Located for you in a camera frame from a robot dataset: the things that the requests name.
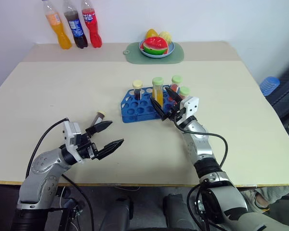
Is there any pale yellow toy fruit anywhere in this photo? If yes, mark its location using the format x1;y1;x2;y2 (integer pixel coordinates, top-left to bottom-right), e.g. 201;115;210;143
158;30;173;46

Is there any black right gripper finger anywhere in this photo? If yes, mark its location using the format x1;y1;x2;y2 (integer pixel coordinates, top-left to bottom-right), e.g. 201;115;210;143
149;96;168;122
165;87;184;107

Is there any red soda bottle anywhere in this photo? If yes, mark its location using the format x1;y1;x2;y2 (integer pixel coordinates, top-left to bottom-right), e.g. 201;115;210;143
81;0;103;49

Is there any dark rounded shape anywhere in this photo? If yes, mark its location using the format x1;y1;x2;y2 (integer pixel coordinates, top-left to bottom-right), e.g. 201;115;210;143
163;192;199;231
99;196;133;231

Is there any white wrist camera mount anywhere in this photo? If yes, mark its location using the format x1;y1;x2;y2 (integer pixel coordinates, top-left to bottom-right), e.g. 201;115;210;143
177;96;200;126
62;120;85;165

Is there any brown test tube cream cap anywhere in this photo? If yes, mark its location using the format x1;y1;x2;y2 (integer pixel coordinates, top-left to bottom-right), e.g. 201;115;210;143
132;79;144;101
90;110;106;128

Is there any red test tube green cap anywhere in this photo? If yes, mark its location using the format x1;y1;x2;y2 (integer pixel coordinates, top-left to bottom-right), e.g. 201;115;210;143
171;75;184;94

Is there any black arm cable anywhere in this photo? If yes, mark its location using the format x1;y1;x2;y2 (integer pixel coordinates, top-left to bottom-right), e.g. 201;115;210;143
26;117;93;231
173;115;229;231

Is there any black case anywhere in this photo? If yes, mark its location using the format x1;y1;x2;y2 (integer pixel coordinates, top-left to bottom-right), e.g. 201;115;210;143
265;53;289;121

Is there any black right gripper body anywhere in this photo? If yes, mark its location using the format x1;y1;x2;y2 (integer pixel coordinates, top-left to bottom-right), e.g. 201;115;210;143
167;102;186;121

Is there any orange soda bottle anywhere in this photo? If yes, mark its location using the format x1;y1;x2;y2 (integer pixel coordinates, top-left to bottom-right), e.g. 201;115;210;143
41;0;73;51

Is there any green cutting mat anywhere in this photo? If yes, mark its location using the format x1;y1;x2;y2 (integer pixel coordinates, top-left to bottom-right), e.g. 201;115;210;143
123;41;185;65

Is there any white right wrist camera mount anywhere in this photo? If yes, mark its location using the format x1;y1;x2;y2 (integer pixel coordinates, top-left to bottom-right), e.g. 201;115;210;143
177;96;200;126

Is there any black metal stand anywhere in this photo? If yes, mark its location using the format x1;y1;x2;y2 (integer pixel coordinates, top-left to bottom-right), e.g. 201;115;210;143
45;186;88;231

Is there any blue test tube rack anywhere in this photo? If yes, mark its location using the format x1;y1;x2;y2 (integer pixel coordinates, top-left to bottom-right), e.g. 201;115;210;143
120;84;182;124

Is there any orange test tube green cap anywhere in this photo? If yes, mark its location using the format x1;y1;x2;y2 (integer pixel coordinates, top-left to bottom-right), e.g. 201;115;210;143
151;76;165;108

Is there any blue water jug cap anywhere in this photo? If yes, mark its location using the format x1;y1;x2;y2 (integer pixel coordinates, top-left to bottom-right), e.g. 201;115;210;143
259;76;281;97

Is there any grey ripped jeans leg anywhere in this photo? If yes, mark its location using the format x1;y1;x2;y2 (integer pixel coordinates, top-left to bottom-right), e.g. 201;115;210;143
239;184;289;214

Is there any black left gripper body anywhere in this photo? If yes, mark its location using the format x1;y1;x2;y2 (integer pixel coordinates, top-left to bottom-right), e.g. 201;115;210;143
75;131;98;161

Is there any light blue plate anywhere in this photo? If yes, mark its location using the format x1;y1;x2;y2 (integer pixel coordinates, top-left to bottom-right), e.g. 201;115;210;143
138;41;176;59

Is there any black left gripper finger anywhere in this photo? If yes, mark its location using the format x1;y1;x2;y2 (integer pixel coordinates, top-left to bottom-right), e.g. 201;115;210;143
96;138;125;161
85;120;113;139

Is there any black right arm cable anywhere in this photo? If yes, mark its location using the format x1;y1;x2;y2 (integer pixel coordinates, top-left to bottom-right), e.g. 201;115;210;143
173;115;229;231

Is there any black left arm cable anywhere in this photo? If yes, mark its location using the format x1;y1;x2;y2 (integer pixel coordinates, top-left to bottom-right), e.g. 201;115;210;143
26;117;93;231

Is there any cola bottle blue label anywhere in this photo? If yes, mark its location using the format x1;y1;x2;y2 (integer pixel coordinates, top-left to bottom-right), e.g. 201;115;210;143
62;0;89;50

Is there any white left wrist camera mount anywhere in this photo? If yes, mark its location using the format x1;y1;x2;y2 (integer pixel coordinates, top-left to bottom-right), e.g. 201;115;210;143
62;120;85;165

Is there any toy watermelon slice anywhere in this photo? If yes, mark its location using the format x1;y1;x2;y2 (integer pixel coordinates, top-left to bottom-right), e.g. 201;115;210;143
140;36;170;56

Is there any yellow toy mango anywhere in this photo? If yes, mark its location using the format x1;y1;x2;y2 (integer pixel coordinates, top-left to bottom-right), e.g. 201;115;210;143
145;28;159;39

